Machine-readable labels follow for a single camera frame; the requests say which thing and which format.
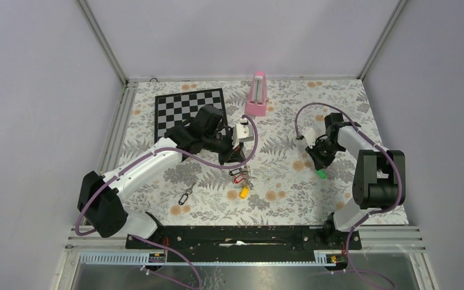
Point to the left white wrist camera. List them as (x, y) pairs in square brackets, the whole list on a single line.
[(242, 132)]

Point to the keyring with coloured key tags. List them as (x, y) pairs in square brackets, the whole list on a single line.
[(242, 177)]

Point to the grey slotted cable duct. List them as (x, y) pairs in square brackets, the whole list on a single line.
[(312, 258)]

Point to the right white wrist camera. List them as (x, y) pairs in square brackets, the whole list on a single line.
[(309, 135)]

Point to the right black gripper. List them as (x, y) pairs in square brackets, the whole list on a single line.
[(319, 163)]

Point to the black carabiner key clip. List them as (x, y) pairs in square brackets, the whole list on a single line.
[(184, 197)]

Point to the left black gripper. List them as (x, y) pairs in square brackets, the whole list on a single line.
[(231, 155)]

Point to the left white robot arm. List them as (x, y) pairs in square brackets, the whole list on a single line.
[(102, 197)]

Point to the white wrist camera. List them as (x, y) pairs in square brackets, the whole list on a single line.
[(309, 135), (242, 132)]

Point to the pink metronome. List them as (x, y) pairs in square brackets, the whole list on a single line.
[(256, 104)]

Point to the black white chessboard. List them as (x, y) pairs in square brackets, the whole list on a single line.
[(173, 109)]

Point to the floral table mat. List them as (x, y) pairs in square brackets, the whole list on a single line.
[(287, 189)]

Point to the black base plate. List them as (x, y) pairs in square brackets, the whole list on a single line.
[(259, 241)]

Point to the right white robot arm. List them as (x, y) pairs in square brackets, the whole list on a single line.
[(378, 181)]

